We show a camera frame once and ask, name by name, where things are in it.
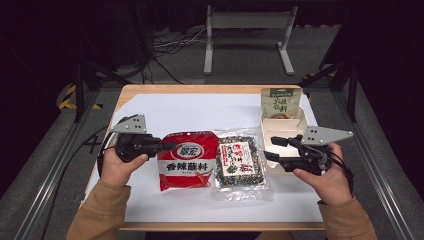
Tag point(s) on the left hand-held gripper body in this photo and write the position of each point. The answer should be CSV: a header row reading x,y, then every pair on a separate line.
x,y
131,126

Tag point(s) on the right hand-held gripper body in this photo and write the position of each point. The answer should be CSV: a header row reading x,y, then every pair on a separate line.
x,y
320,135

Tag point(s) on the beige compartment tray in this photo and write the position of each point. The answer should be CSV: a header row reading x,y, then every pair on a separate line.
x,y
283,128

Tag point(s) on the red seasoning packet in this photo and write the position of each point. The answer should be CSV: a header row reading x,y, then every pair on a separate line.
x,y
188,163

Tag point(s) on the clear seaweed flake bag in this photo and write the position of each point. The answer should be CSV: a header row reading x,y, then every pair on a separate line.
x,y
240,163

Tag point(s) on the green beige seasoning packet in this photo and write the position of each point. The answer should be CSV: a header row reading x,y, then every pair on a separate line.
x,y
281,103

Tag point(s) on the person's left hand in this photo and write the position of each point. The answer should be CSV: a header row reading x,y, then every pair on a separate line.
x,y
115,170

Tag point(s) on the person's right hand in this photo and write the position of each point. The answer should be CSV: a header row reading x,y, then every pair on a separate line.
x,y
333,186

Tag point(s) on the white table mat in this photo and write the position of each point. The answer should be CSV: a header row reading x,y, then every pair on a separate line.
x,y
200,110

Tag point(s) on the black metal stand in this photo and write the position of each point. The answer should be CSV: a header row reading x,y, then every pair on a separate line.
x,y
351,93
79,86

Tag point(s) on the yellow black hazard tape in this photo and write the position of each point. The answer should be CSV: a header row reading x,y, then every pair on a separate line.
x,y
68,95

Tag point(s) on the aluminium floor rail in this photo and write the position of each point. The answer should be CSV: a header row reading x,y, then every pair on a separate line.
x,y
36,206
388,203

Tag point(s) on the white metal desk frame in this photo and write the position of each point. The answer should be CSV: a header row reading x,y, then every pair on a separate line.
x,y
248,20

